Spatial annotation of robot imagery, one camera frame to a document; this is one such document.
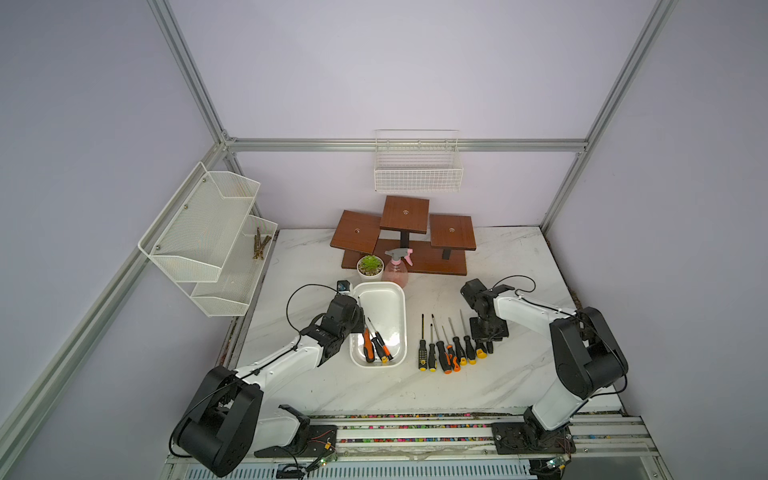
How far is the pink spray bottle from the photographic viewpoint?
94cm

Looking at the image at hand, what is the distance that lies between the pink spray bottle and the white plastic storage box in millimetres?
94

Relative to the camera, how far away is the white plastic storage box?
2.81 ft
